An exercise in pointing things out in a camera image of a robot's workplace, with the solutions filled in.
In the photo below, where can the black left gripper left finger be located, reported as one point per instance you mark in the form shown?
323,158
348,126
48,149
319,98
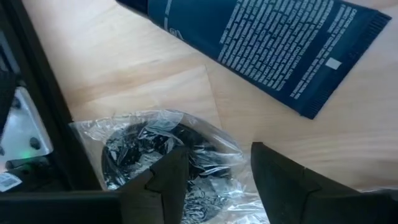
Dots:
164,193

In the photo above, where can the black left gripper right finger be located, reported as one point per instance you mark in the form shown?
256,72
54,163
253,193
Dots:
295,199

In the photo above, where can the black puck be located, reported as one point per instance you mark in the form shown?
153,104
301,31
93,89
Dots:
130,149

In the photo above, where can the navy blue toiletry tube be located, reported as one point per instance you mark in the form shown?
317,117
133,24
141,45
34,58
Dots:
248,37

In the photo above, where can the black aluminium table frame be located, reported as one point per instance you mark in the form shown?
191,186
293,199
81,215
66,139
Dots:
46,93

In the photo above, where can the silver metal mounting bracket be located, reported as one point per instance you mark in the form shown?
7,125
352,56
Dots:
21,130

